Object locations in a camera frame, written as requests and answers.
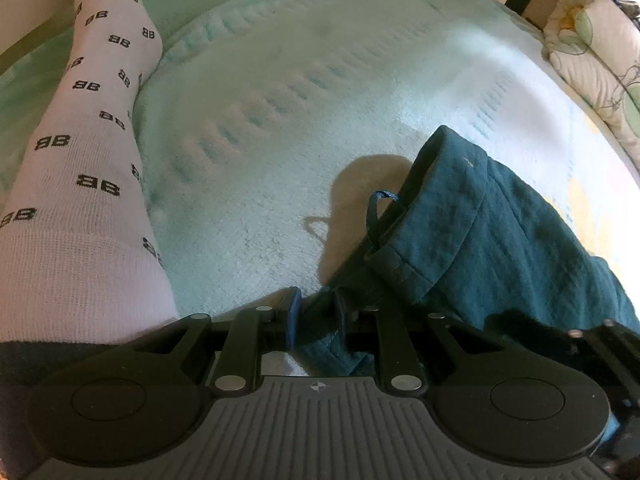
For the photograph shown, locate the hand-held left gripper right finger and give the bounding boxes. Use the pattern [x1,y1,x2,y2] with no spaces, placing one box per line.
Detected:
[333,287,523,395]

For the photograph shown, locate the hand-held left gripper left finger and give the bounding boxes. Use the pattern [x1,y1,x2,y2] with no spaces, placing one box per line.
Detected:
[114,286,303,394]

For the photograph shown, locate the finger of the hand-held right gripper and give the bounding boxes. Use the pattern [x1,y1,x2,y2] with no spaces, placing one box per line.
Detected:
[567,317,640,363]

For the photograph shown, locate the teal pants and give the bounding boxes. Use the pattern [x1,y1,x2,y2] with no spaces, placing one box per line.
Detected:
[295,125,640,378]

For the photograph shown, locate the pale fleece blanket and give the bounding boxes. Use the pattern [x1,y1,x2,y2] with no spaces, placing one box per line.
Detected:
[0,0,640,376]

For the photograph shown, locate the person's white patterned stocking leg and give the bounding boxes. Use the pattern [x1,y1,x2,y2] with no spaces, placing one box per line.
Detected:
[0,0,180,347]

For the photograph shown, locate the dark cloth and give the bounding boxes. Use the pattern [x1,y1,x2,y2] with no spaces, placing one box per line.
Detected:
[0,339,126,392]

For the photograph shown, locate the floral patterned pillow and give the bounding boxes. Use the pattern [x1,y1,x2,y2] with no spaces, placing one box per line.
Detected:
[542,0,640,153]

